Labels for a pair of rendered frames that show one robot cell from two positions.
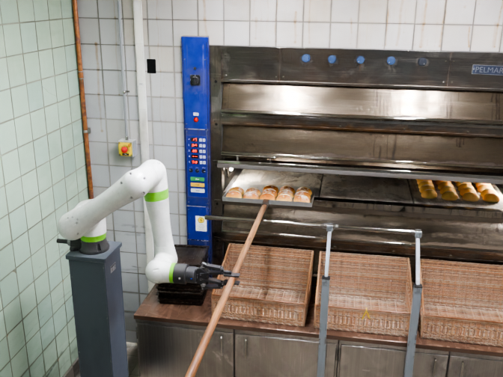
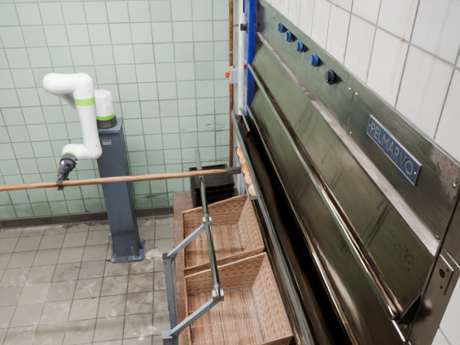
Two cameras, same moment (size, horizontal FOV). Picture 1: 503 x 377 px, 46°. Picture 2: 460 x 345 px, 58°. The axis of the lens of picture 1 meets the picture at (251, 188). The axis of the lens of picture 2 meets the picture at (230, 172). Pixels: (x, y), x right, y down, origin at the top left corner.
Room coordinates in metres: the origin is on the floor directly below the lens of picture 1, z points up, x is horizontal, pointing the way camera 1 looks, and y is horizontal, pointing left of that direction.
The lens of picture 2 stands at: (2.68, -2.03, 2.46)
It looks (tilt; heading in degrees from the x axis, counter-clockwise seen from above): 32 degrees down; 72
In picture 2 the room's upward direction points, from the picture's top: straight up
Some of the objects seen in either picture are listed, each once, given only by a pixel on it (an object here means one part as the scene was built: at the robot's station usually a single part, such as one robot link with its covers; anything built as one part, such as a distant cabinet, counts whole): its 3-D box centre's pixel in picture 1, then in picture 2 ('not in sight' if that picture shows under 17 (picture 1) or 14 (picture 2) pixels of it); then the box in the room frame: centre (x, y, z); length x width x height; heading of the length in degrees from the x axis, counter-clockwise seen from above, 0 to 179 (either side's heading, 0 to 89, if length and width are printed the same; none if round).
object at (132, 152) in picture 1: (127, 147); (233, 74); (3.60, 0.79, 1.46); 0.10 x 0.07 x 0.10; 80
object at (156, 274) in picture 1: (161, 271); (72, 153); (2.42, 0.41, 1.20); 0.14 x 0.13 x 0.11; 81
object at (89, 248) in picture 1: (83, 241); (107, 117); (2.66, 0.83, 1.23); 0.26 x 0.15 x 0.06; 79
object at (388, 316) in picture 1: (363, 291); (232, 312); (3.12, -0.67, 0.72); 0.56 x 0.49 x 0.28; 81
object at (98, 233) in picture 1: (90, 220); (100, 103); (2.64, 0.78, 1.36); 0.16 x 0.13 x 0.19; 164
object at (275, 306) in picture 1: (264, 282); (219, 237); (3.22, -0.08, 0.72); 0.56 x 0.49 x 0.28; 79
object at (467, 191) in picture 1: (453, 182); not in sight; (3.73, -1.35, 1.21); 0.61 x 0.48 x 0.06; 170
